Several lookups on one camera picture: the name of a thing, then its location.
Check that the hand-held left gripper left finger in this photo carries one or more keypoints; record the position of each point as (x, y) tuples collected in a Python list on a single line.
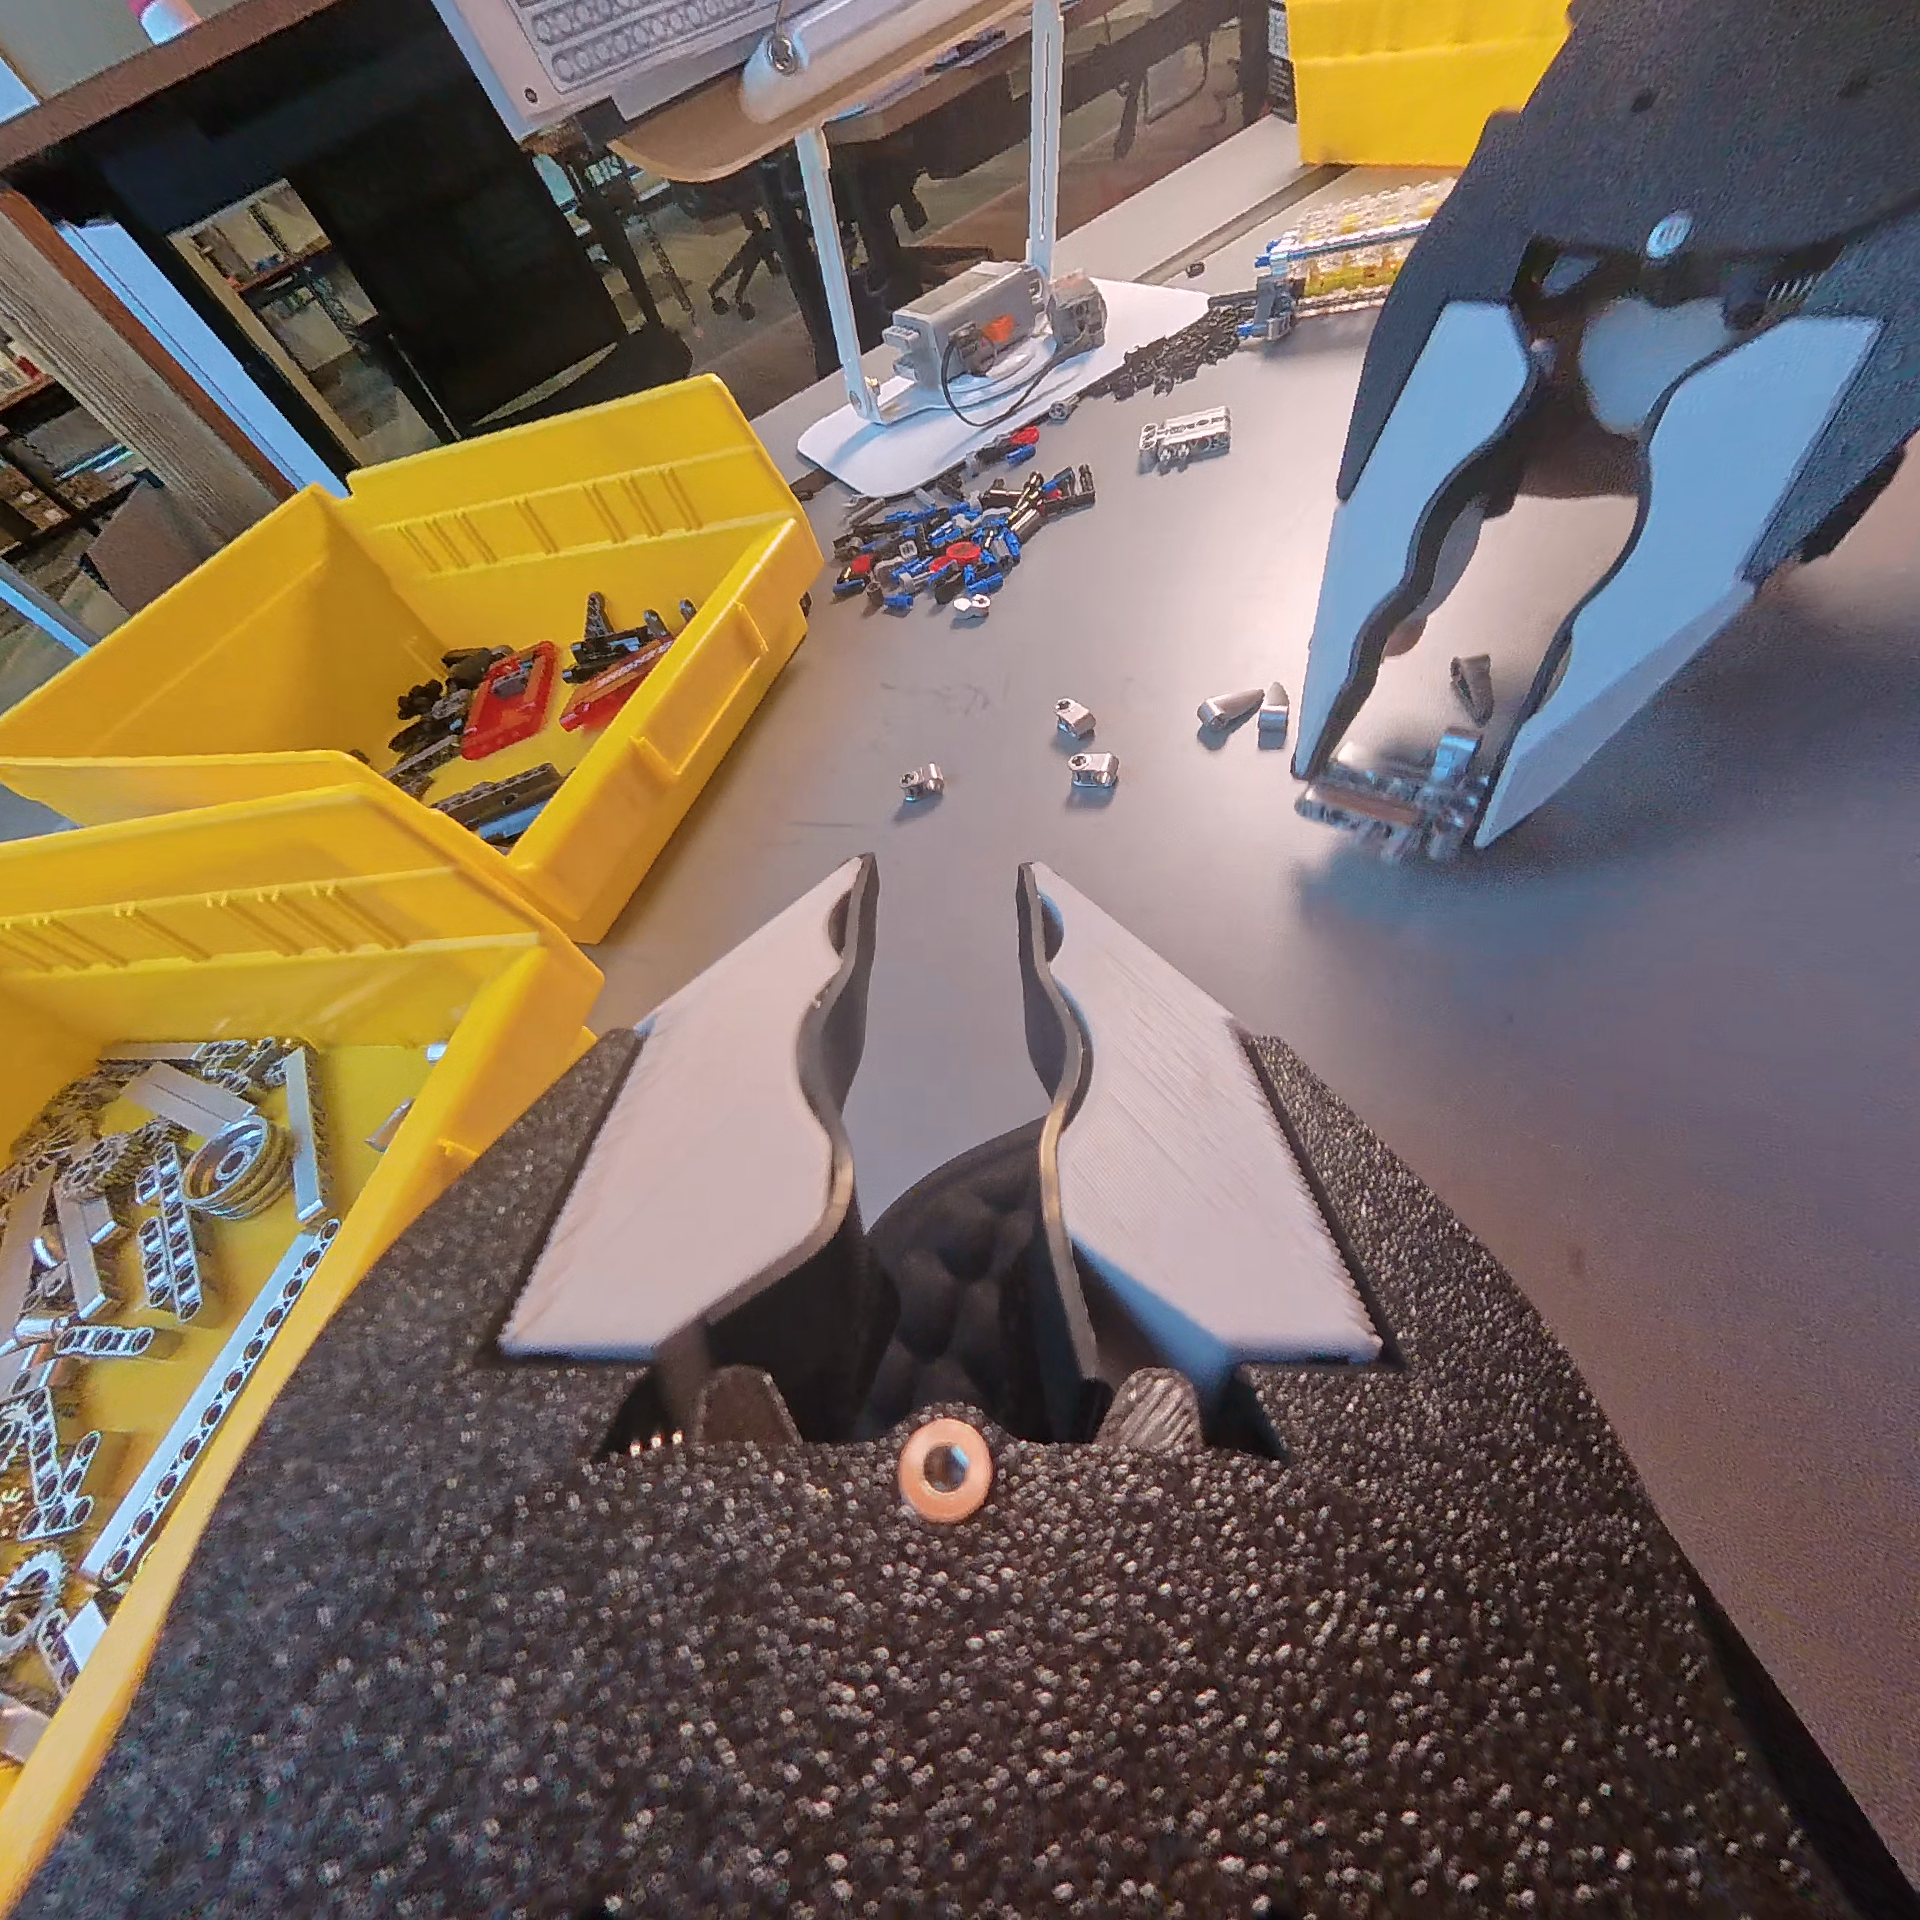
[(707, 1200)]

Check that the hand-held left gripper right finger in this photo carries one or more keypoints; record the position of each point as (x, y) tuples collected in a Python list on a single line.
[(1201, 1200)]

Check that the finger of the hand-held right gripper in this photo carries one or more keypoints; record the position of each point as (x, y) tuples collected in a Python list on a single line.
[(1710, 511), (1381, 511)]

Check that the small grey beam assembly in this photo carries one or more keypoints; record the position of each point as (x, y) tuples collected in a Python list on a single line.
[(1182, 439), (1396, 804)]

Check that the yellow bin with grey parts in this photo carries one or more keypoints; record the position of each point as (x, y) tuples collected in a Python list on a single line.
[(450, 1050)]

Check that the small grey connector piece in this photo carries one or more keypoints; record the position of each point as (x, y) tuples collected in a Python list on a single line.
[(1072, 721), (923, 781), (1092, 772)]

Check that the pile of grey building parts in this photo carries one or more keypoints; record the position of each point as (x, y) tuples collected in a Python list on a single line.
[(137, 1290)]

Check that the grey desk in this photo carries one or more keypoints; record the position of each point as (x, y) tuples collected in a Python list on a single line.
[(1680, 1141)]

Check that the clear yellow gear assembly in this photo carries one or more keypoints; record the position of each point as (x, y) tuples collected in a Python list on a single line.
[(1351, 263)]

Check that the pile of black pins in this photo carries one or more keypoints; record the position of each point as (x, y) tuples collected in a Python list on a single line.
[(1186, 346)]

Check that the empty yellow bin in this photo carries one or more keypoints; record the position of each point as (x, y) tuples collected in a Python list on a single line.
[(1411, 76)]

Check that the grey toy motor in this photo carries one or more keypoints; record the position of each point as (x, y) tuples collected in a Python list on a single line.
[(1075, 311)]

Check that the pile of small coloured pieces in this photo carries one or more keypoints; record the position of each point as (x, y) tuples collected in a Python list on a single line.
[(955, 534)]

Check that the grey battery box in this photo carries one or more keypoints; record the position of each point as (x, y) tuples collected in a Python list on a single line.
[(961, 317)]

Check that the yellow bin with black parts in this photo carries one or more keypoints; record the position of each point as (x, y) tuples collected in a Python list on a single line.
[(676, 691)]

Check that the red building part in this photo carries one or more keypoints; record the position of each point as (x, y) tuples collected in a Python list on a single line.
[(616, 691), (504, 700)]

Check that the printed instruction sheet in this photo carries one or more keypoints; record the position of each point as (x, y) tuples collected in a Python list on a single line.
[(630, 36)]

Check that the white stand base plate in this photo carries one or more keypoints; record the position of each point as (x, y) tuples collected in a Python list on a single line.
[(871, 451)]

